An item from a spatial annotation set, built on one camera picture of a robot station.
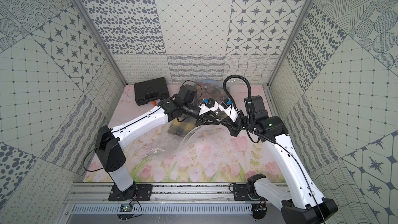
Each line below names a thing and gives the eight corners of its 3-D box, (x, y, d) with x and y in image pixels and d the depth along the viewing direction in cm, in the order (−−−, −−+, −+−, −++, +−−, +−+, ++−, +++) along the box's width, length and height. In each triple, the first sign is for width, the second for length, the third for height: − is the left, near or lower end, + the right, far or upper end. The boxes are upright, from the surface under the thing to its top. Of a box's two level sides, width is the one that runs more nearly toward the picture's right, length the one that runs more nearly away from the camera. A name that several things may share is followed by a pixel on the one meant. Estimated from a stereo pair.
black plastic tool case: (137, 107, 109) (134, 102, 104) (136, 88, 121) (134, 82, 116) (170, 99, 114) (169, 94, 109) (166, 81, 126) (165, 76, 121)
